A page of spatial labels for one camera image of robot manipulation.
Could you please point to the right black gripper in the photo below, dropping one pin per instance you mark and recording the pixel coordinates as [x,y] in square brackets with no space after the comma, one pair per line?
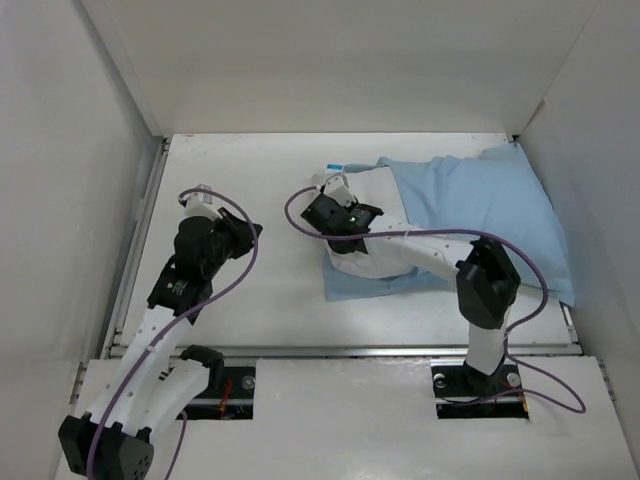
[352,206]

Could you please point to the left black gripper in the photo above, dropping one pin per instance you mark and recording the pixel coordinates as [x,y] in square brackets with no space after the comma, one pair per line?
[239,229]

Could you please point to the white pillow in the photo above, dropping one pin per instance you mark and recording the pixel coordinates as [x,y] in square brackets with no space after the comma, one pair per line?
[366,258]

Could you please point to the light blue pillowcase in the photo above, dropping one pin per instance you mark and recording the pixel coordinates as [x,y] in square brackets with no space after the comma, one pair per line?
[496,192]

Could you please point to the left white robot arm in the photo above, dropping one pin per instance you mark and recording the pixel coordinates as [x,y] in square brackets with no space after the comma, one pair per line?
[115,437]

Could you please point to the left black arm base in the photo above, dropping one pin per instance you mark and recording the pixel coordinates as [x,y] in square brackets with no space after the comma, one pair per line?
[229,394]

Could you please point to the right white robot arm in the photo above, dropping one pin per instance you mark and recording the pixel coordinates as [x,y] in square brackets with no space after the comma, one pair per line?
[480,271]

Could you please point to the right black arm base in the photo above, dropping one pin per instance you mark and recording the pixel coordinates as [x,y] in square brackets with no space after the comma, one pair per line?
[463,393]

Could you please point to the blue white pillow tag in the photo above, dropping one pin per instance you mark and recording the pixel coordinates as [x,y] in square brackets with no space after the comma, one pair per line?
[334,166]

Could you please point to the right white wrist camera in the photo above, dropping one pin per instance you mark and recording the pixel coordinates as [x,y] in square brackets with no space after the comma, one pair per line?
[336,187]

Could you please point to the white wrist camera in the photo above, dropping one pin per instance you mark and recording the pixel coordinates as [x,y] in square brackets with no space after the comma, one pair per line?
[336,187]
[199,204]

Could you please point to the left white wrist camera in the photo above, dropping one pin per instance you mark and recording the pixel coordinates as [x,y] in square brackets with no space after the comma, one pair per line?
[199,204]

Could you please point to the aluminium left rail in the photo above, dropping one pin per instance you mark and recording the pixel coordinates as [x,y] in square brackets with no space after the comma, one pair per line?
[131,254]

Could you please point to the aluminium rail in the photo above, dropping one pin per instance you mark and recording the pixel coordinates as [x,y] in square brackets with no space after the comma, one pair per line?
[131,254]
[388,352]

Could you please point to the aluminium front rail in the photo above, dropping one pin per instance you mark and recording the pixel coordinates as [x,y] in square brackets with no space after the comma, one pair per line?
[388,352]

